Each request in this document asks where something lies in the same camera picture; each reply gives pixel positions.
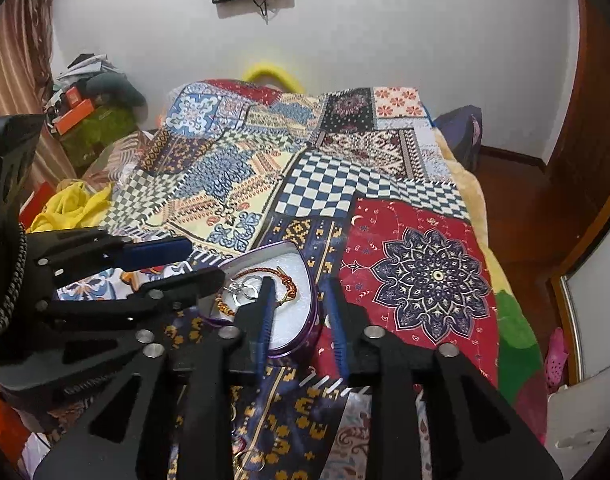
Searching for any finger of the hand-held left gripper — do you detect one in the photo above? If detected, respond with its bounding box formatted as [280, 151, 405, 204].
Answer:
[35, 267, 227, 322]
[27, 226, 194, 289]

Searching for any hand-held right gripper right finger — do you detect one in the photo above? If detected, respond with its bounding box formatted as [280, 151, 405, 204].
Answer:
[321, 279, 562, 480]

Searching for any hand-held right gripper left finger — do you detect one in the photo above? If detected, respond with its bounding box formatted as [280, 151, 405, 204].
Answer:
[33, 276, 278, 480]

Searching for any purple heart-shaped jewelry box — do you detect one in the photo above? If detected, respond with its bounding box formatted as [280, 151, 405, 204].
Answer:
[200, 241, 319, 360]

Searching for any silver pendant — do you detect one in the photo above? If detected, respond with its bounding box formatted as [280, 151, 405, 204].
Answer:
[224, 280, 261, 306]

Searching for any red orange braided bracelet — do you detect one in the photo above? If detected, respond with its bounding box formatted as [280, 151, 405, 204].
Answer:
[235, 267, 299, 307]

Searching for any red box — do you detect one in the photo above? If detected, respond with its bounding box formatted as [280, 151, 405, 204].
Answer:
[18, 180, 56, 226]

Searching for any yellow cloth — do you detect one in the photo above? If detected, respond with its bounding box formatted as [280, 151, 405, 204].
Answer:
[27, 182, 114, 235]

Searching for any orange box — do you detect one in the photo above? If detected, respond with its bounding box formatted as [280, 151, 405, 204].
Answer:
[53, 98, 96, 136]

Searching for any striped brown curtain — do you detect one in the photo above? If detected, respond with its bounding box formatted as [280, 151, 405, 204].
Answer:
[0, 0, 78, 181]

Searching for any patchwork printed blanket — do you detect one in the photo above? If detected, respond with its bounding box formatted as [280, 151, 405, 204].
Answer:
[50, 79, 502, 480]

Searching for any dark grey clothes pile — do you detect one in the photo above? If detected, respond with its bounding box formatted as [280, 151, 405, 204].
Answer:
[84, 72, 148, 109]

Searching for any yellow green fleece blanket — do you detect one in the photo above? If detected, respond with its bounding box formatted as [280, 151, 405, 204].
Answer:
[435, 129, 549, 443]

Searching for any yellow curved cushion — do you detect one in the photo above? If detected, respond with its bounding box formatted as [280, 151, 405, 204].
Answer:
[242, 61, 306, 95]

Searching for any pink shoe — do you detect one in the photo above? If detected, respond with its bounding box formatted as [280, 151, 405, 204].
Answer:
[544, 327, 570, 389]

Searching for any framed mirror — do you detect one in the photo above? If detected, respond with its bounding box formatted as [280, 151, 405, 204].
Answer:
[549, 220, 610, 386]

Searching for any white board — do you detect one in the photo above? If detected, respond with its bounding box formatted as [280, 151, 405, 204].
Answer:
[544, 370, 610, 467]

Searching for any brown wooden wardrobe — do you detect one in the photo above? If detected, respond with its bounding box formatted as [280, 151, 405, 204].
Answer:
[544, 0, 610, 281]

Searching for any braided grey cord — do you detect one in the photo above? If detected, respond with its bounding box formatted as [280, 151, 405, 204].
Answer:
[0, 224, 28, 342]

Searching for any black television cable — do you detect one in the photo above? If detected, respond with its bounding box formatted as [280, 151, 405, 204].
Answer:
[252, 0, 281, 25]

